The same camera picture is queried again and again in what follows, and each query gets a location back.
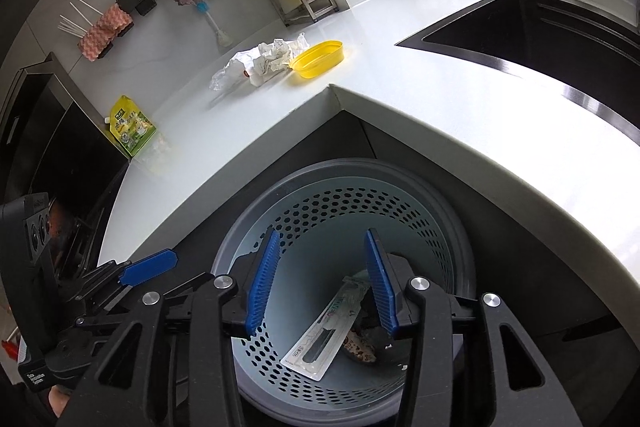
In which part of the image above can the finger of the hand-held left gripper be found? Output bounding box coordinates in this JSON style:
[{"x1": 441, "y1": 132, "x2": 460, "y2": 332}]
[{"x1": 60, "y1": 250, "x2": 180, "y2": 308}]

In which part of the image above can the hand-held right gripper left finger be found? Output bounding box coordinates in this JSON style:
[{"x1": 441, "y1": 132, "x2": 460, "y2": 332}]
[{"x1": 55, "y1": 228, "x2": 282, "y2": 427}]

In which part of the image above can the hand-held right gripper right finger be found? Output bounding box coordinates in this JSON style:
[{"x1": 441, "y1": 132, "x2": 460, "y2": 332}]
[{"x1": 364, "y1": 227, "x2": 583, "y2": 427}]

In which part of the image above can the dark grey rag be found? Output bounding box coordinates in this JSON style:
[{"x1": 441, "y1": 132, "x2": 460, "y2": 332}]
[{"x1": 352, "y1": 287, "x2": 396, "y2": 350}]

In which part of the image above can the brown patterned wrapper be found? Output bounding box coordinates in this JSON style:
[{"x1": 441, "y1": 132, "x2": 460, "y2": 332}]
[{"x1": 342, "y1": 329, "x2": 378, "y2": 365}]

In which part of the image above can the white blister pack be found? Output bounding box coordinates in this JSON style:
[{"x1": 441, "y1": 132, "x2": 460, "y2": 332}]
[{"x1": 280, "y1": 276, "x2": 371, "y2": 382}]

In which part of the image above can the grey perforated waste basket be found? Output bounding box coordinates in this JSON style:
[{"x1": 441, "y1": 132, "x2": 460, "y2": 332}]
[{"x1": 210, "y1": 159, "x2": 478, "y2": 423}]

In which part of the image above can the clear plastic bag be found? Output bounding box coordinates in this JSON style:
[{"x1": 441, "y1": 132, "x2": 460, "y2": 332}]
[{"x1": 209, "y1": 52, "x2": 251, "y2": 92}]

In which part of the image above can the printed white wrapper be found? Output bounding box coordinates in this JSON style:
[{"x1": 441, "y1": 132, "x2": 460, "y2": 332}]
[{"x1": 235, "y1": 34, "x2": 307, "y2": 88}]

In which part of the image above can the yellow plastic container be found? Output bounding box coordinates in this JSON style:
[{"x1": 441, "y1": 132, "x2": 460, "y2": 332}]
[{"x1": 290, "y1": 39, "x2": 346, "y2": 79}]

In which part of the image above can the green yellow spout pouch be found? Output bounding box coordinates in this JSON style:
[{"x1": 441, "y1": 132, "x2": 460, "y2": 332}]
[{"x1": 105, "y1": 94, "x2": 158, "y2": 158}]

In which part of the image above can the black cooker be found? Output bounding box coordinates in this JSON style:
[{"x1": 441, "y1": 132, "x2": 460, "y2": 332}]
[{"x1": 0, "y1": 52, "x2": 131, "y2": 268}]

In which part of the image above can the pink sponge cloth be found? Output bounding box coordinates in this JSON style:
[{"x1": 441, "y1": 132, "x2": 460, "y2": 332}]
[{"x1": 77, "y1": 4, "x2": 135, "y2": 62}]

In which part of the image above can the bundle of white sticks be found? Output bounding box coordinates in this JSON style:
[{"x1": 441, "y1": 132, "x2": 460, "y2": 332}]
[{"x1": 57, "y1": 0, "x2": 108, "y2": 38}]

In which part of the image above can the blue white bottle brush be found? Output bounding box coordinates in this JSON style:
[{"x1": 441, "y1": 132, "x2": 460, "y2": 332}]
[{"x1": 192, "y1": 0, "x2": 233, "y2": 48}]

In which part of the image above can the black kitchen sink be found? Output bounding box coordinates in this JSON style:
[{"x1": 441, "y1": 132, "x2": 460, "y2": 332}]
[{"x1": 395, "y1": 0, "x2": 640, "y2": 130}]

